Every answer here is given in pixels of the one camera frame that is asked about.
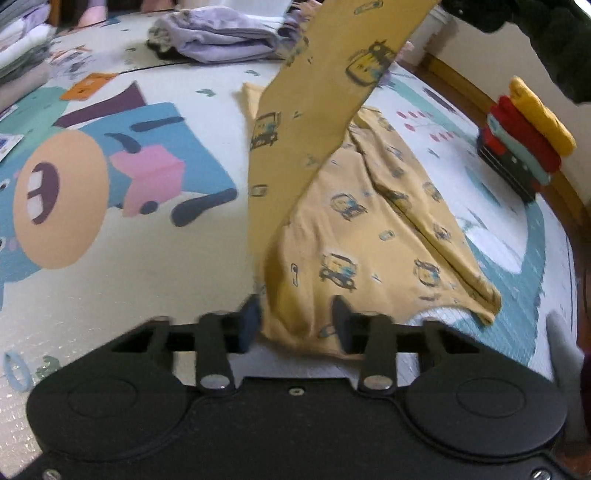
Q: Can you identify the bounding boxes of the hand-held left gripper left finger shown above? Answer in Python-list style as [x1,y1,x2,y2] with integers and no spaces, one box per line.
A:
[113,295,263,395]

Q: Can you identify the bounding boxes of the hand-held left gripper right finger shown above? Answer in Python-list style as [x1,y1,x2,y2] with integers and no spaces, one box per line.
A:
[332,295,478,397]

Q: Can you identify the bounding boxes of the yellow printed pants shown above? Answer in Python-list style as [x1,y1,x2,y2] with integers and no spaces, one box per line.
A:
[238,0,503,361]

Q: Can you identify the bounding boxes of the person's right forearm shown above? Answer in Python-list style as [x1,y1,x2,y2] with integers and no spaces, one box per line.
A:
[442,0,591,106]

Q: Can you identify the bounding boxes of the stack of grey folded clothes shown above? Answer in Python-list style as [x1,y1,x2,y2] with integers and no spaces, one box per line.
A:
[0,0,57,114]

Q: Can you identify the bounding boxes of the printed play mat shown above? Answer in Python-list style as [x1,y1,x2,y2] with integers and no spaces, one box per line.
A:
[0,14,580,480]

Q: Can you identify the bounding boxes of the dark dotted folded garment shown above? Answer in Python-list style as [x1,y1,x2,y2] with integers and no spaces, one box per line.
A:
[476,127,542,204]

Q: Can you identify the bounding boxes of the blue hair band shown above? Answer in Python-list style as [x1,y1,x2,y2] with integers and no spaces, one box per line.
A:
[4,351,36,394]

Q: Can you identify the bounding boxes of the teal folded garment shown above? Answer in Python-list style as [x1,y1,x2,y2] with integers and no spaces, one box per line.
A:
[486,114,553,186]

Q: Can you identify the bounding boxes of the red folded garment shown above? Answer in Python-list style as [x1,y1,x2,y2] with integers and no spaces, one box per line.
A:
[488,95,563,173]

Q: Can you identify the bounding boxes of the lilac crumpled cloth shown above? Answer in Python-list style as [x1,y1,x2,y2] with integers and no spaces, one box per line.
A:
[147,8,303,64]

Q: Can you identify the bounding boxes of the yellow folded garment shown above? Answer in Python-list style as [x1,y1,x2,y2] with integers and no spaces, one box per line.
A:
[509,76,577,156]

